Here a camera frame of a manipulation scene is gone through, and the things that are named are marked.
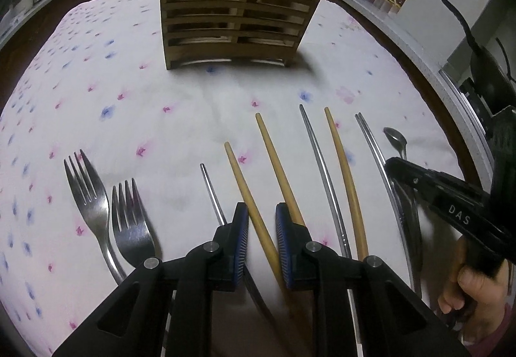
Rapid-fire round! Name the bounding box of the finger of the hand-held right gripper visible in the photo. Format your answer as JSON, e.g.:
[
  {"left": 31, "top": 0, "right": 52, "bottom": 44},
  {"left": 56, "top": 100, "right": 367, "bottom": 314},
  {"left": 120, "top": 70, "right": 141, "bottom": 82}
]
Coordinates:
[
  {"left": 392, "top": 177, "right": 429, "bottom": 203},
  {"left": 385, "top": 158, "right": 428, "bottom": 187}
]

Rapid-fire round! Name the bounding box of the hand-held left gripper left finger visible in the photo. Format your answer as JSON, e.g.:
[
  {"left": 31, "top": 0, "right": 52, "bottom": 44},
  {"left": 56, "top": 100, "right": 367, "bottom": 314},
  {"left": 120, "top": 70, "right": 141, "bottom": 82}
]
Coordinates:
[{"left": 52, "top": 202, "right": 251, "bottom": 357}]

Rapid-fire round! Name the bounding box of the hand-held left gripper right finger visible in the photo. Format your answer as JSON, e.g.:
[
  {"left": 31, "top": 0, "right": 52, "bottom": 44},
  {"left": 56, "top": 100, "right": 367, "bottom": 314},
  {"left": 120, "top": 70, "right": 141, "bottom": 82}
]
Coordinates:
[{"left": 275, "top": 202, "right": 470, "bottom": 357}]

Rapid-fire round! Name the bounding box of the small metal spoon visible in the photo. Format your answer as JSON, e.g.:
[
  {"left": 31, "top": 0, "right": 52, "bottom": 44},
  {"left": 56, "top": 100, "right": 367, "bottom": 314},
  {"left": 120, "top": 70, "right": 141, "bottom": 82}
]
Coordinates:
[{"left": 383, "top": 127, "right": 409, "bottom": 161}]

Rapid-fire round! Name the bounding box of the wooden chopstick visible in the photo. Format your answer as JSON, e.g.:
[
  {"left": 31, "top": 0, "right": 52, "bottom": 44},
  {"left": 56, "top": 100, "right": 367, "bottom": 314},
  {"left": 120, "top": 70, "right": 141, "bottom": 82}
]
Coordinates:
[
  {"left": 255, "top": 112, "right": 306, "bottom": 227},
  {"left": 224, "top": 142, "right": 289, "bottom": 293},
  {"left": 324, "top": 107, "right": 369, "bottom": 260}
]

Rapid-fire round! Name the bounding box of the wooden slatted utensil holder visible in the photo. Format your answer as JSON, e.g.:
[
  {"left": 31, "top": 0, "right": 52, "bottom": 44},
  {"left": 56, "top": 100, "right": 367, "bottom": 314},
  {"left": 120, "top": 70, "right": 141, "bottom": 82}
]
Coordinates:
[{"left": 159, "top": 0, "right": 335, "bottom": 71}]

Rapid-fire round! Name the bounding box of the person's right forearm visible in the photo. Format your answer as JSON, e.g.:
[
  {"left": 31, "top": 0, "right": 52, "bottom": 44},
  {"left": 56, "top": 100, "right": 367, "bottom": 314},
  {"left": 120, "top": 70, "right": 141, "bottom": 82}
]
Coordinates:
[{"left": 460, "top": 298, "right": 516, "bottom": 347}]

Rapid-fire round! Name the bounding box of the person's right hand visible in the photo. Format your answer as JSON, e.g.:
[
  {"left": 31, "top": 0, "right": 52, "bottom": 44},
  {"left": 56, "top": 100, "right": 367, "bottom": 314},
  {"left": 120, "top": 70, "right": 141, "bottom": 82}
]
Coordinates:
[{"left": 437, "top": 238, "right": 511, "bottom": 330}]

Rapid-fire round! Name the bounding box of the metal chopstick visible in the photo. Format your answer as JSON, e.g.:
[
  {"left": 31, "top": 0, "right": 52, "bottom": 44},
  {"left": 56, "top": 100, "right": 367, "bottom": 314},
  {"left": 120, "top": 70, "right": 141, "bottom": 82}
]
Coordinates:
[
  {"left": 299, "top": 104, "right": 352, "bottom": 260},
  {"left": 358, "top": 112, "right": 424, "bottom": 297},
  {"left": 355, "top": 114, "right": 422, "bottom": 297},
  {"left": 200, "top": 164, "right": 227, "bottom": 227}
]

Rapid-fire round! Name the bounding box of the small metal fork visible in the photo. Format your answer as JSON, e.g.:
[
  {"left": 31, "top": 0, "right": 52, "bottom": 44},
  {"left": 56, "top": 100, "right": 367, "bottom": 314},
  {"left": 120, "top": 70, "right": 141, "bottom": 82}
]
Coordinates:
[{"left": 111, "top": 178, "right": 157, "bottom": 267}]

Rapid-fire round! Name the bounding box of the white floral tablecloth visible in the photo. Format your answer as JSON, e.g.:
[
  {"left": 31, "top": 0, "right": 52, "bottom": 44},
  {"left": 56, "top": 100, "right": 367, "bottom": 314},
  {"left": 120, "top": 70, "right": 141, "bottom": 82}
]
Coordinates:
[{"left": 0, "top": 0, "right": 480, "bottom": 357}]

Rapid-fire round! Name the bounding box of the large metal fork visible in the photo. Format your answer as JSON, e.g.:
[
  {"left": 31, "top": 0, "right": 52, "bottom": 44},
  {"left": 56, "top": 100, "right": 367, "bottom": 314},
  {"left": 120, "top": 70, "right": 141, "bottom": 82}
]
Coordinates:
[{"left": 64, "top": 150, "right": 125, "bottom": 285}]

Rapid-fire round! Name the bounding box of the spice jar rack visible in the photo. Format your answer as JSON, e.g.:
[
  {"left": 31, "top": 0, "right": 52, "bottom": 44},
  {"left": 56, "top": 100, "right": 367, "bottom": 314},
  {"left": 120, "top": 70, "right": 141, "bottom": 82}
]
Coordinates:
[{"left": 359, "top": 0, "right": 409, "bottom": 16}]

